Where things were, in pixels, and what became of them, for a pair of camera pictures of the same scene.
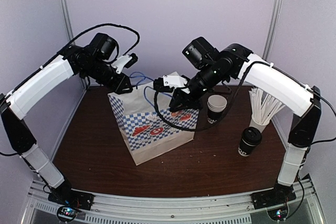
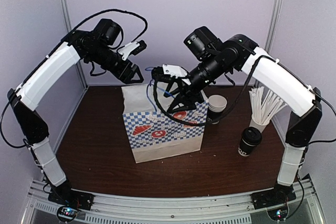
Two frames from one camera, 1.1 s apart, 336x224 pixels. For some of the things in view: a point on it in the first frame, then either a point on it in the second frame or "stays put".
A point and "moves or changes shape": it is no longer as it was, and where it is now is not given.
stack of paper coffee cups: x=216 y=105 stays put
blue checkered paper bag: x=144 y=135 moves or changes shape
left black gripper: x=118 y=87 → x=125 y=76
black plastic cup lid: x=251 y=136 stays put
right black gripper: x=182 y=97 stays put
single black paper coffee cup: x=251 y=138 stays put
